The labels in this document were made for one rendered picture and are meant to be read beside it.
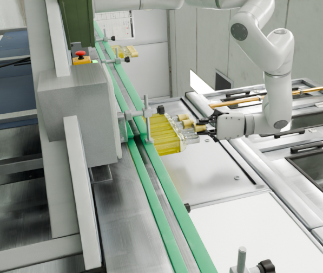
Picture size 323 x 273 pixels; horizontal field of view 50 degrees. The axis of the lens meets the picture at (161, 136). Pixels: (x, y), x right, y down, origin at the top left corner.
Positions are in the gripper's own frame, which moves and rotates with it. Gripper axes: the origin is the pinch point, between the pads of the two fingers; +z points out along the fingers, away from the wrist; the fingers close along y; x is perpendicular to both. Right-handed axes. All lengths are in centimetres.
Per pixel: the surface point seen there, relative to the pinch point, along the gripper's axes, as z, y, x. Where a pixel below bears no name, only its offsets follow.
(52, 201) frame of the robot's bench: 39, 11, 52
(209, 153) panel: -3.5, -13.8, -3.5
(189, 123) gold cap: 4.5, -0.3, -3.3
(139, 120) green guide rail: 22.5, 5.1, 2.8
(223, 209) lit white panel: -3.5, -13.3, 30.5
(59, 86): 37, 32, 39
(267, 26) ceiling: -94, -20, -250
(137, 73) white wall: 74, -179, -588
